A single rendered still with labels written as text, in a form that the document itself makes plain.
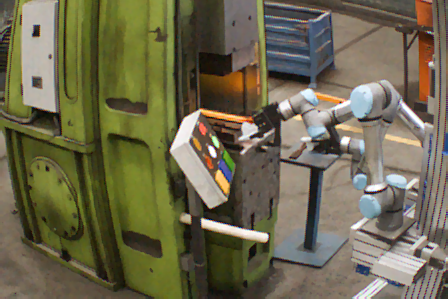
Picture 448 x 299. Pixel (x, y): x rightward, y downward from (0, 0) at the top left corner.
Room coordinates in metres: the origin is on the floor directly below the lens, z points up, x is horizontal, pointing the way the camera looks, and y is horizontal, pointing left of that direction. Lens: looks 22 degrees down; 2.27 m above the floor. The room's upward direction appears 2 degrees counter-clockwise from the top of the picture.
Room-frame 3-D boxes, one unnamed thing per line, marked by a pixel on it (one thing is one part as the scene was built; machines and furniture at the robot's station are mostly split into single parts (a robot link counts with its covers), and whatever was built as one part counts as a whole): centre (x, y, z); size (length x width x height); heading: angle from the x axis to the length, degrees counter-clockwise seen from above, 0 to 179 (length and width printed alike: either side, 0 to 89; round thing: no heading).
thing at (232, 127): (3.38, 0.08, 0.96); 0.42 x 0.20 x 0.09; 58
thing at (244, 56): (3.38, 0.08, 1.32); 0.42 x 0.20 x 0.10; 58
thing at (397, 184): (2.46, -0.72, 0.98); 0.13 x 0.12 x 0.14; 126
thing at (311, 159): (3.67, -0.51, 0.67); 0.40 x 0.30 x 0.02; 146
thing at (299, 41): (7.36, -0.54, 0.36); 1.20 x 0.80 x 0.72; 63
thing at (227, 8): (3.41, 0.06, 1.56); 0.42 x 0.39 x 0.40; 58
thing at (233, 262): (3.43, 0.06, 0.23); 0.55 x 0.37 x 0.47; 58
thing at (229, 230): (2.93, 0.01, 0.62); 0.44 x 0.05 x 0.05; 58
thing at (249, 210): (3.43, 0.06, 0.69); 0.56 x 0.38 x 0.45; 58
